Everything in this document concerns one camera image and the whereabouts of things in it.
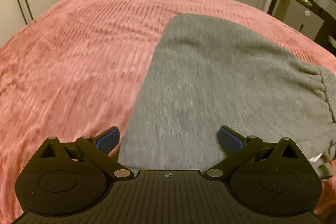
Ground pink ribbed bed blanket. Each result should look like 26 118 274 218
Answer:
1 0 335 223

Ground grey cabinet with drawers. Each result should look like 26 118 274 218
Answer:
274 0 335 52

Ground grey sweatpants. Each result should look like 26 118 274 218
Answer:
119 14 335 179

